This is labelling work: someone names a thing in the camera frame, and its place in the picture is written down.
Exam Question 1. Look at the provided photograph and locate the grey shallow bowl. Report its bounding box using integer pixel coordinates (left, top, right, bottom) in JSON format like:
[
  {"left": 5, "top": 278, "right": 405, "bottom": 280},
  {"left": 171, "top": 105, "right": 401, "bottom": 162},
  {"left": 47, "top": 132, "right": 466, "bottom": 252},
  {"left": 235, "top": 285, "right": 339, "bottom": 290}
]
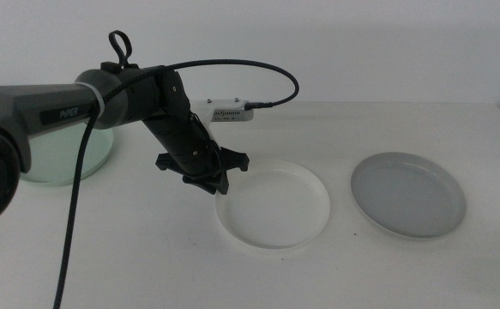
[{"left": 350, "top": 151, "right": 467, "bottom": 239}]

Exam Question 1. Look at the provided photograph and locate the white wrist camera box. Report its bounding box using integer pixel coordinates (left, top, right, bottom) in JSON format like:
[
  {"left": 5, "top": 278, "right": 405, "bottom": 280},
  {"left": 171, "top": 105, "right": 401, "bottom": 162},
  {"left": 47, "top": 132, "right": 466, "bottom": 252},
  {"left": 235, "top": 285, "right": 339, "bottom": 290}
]
[{"left": 189, "top": 97, "right": 255, "bottom": 130}]

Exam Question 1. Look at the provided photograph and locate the black braided cable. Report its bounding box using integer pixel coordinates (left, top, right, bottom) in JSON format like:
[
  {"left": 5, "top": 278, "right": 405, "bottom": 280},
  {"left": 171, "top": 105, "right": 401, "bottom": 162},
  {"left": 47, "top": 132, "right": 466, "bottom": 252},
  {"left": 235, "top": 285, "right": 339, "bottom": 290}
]
[{"left": 53, "top": 58, "right": 300, "bottom": 309}]

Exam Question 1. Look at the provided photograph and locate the white cable tie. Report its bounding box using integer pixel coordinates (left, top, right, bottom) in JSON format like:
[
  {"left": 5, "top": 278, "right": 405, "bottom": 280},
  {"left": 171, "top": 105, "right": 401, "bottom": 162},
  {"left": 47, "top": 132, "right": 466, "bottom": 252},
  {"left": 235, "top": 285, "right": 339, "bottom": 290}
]
[{"left": 76, "top": 81, "right": 105, "bottom": 118}]

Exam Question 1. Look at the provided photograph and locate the black strap loop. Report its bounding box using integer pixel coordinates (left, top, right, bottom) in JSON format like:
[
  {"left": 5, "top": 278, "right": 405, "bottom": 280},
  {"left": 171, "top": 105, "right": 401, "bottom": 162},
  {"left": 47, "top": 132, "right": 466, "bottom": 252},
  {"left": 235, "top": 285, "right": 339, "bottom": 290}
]
[{"left": 108, "top": 29, "right": 134, "bottom": 68}]

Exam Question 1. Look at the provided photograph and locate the pale green shallow bowl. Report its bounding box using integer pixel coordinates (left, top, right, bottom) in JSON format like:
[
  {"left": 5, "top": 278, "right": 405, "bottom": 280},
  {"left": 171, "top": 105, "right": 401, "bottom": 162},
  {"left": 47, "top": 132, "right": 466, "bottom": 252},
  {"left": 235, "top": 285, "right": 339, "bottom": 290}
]
[{"left": 20, "top": 123, "right": 115, "bottom": 187}]

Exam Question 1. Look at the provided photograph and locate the white shallow bowl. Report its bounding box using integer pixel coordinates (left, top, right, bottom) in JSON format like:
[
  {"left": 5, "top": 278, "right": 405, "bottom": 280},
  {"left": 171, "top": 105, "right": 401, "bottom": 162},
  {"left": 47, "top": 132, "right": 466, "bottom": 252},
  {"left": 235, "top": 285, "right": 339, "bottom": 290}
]
[{"left": 214, "top": 159, "right": 332, "bottom": 251}]

